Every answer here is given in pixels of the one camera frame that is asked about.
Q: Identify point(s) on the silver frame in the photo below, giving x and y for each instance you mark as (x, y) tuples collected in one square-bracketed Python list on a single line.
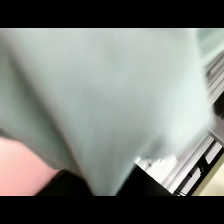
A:
[(196, 166)]

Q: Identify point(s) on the pale green T-shirt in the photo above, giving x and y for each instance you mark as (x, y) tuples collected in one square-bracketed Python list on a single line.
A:
[(100, 96)]

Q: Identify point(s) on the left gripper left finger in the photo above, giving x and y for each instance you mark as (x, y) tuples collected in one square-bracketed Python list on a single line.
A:
[(65, 186)]

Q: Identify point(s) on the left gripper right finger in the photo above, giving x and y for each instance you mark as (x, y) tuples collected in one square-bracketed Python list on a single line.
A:
[(140, 185)]

